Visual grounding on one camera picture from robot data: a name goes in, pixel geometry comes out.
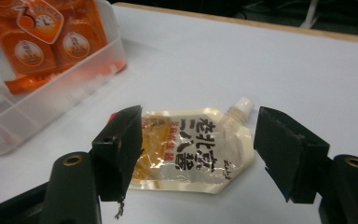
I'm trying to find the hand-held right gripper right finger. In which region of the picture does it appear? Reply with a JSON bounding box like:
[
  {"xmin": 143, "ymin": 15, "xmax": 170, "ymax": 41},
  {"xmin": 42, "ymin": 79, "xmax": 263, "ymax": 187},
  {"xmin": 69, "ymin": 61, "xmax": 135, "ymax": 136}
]
[{"xmin": 253, "ymin": 105, "xmax": 330, "ymax": 205}]

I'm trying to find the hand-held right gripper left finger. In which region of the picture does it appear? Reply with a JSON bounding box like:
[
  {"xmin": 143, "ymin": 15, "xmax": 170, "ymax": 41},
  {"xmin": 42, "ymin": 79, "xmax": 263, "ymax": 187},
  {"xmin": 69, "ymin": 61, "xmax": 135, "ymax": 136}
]
[{"xmin": 90, "ymin": 105, "xmax": 145, "ymax": 203}]

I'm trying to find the translucent plastic storage bin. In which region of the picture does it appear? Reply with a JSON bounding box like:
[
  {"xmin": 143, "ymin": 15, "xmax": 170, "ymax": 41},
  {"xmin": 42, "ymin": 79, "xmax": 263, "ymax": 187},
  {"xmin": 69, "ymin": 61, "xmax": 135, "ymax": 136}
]
[{"xmin": 0, "ymin": 0, "xmax": 129, "ymax": 157}]

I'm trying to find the cream spout pouch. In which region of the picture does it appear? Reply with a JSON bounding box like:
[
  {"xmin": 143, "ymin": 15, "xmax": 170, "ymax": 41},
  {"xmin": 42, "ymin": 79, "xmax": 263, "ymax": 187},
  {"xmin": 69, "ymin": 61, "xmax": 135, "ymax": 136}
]
[{"xmin": 107, "ymin": 96, "xmax": 256, "ymax": 195}]

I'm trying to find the orange packet with round labels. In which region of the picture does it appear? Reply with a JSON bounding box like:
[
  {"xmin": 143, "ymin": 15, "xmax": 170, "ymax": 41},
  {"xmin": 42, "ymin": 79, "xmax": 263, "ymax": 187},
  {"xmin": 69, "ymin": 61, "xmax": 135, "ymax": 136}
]
[{"xmin": 0, "ymin": 0, "xmax": 110, "ymax": 77}]

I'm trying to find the grey metal stand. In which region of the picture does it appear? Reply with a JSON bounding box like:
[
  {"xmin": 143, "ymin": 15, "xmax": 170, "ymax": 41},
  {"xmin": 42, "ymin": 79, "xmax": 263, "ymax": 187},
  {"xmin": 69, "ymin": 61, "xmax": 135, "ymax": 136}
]
[{"xmin": 298, "ymin": 0, "xmax": 321, "ymax": 30}]

